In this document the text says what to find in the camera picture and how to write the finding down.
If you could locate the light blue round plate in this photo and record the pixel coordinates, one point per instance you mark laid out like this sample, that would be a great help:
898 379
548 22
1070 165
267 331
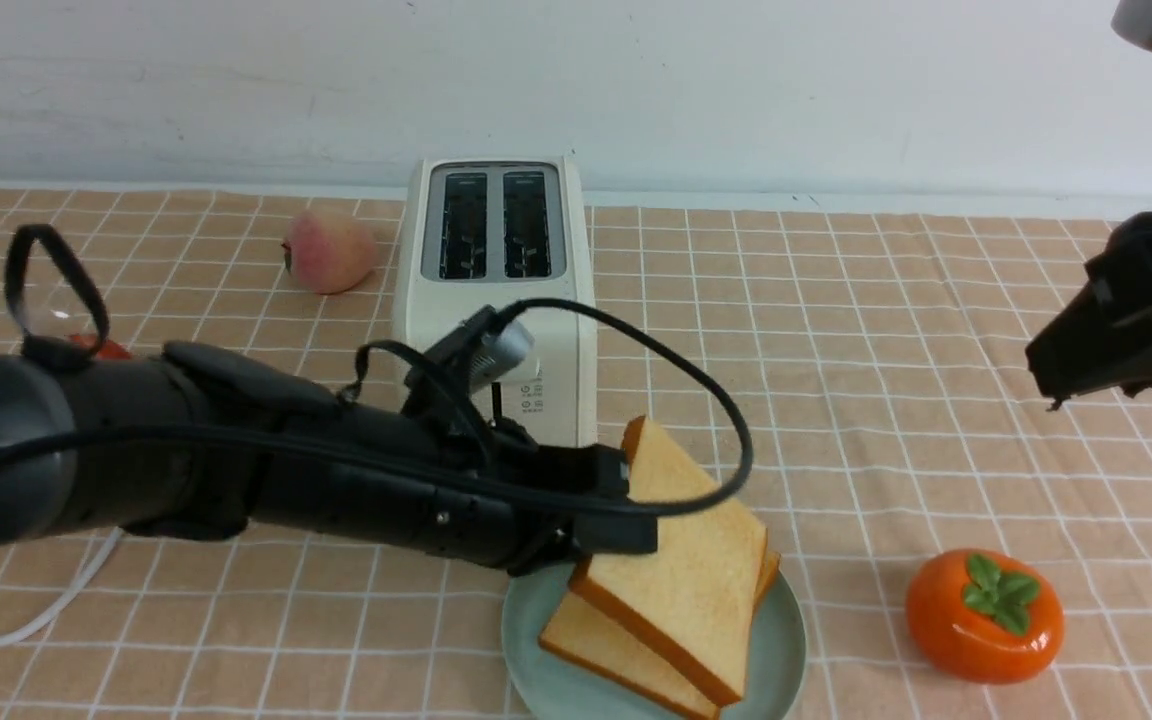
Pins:
552 688

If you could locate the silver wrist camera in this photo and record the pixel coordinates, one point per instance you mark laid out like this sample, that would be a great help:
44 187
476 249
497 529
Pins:
478 354

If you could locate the white two-slot toaster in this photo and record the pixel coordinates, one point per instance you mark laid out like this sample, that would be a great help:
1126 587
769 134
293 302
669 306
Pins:
489 232

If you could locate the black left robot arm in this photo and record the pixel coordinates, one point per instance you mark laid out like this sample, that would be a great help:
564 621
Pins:
198 442

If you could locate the orange checkered tablecloth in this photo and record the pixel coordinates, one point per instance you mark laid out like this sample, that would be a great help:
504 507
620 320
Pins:
879 359

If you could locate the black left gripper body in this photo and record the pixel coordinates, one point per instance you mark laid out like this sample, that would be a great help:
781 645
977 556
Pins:
562 528

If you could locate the orange persimmon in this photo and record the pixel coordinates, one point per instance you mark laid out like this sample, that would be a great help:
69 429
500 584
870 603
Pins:
984 617

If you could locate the toast slice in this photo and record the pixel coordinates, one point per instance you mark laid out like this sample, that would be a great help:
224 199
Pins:
692 601
587 638

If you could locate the red apple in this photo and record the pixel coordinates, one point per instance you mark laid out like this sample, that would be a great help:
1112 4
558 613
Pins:
104 349

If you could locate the pink peach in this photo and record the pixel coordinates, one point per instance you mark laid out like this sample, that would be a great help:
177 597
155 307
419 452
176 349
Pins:
327 252

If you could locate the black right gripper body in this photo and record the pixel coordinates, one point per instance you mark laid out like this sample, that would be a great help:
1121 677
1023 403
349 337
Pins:
1103 338

